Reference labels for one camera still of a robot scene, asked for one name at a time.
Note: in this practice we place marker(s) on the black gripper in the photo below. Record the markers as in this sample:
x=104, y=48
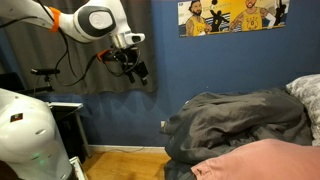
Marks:
x=131, y=61

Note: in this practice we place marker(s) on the grey bed cover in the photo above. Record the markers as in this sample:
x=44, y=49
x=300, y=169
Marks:
x=233, y=123

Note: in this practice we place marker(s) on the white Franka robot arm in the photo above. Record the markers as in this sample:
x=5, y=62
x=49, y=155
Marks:
x=30, y=140

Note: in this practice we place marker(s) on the dark grey curtain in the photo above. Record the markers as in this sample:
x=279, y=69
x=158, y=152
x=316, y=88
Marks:
x=83, y=63

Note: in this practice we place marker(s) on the white baseboard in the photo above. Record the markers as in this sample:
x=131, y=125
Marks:
x=126, y=148

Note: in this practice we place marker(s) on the small white-topped side table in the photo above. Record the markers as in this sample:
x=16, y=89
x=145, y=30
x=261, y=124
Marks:
x=66, y=105

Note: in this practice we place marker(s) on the white box on floor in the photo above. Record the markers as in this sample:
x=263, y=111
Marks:
x=78, y=168

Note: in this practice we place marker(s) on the basketball players poster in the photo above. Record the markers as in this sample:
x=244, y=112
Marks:
x=233, y=16

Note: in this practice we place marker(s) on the pink pillow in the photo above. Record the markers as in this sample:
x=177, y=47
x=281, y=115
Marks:
x=266, y=161

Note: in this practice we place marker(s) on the white wall outlet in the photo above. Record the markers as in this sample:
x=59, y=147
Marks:
x=163, y=124

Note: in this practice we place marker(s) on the black camera on tripod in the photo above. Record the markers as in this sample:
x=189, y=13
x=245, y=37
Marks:
x=45, y=71

